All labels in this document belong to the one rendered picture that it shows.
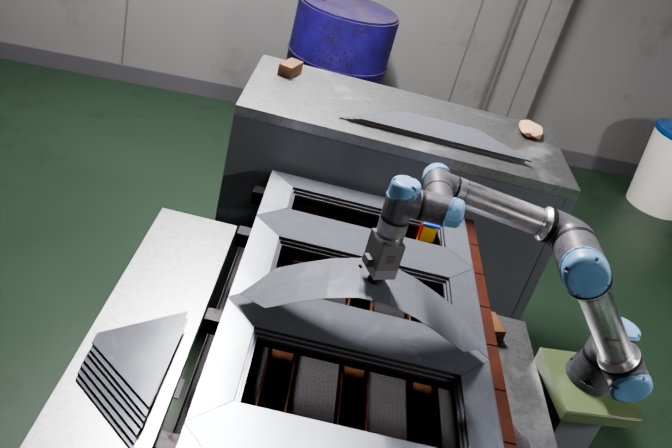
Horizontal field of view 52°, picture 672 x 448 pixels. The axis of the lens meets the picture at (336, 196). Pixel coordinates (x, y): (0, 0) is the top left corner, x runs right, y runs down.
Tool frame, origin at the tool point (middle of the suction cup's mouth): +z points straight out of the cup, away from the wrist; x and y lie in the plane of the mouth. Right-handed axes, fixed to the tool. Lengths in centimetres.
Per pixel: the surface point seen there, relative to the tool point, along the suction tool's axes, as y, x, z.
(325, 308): -8.8, -7.1, 15.6
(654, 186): -200, 329, 80
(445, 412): 7, 34, 45
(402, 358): 12.0, 8.2, 15.7
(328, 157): -82, 16, 7
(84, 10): -363, -58, 54
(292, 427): 30.6, -28.0, 15.5
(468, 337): 12.1, 26.4, 9.5
